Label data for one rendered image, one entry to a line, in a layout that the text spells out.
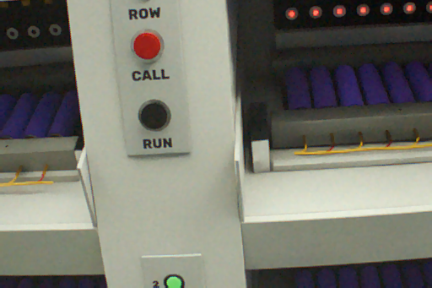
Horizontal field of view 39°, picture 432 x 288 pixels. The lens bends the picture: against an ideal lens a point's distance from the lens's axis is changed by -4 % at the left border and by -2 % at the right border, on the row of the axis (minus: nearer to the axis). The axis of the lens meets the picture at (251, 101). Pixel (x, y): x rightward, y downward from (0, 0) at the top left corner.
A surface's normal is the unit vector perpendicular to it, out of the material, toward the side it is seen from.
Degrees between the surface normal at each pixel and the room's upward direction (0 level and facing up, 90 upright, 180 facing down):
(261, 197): 17
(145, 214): 90
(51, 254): 107
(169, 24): 90
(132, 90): 90
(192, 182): 90
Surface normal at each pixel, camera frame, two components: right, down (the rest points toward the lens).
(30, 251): 0.01, 0.53
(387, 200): -0.06, -0.85
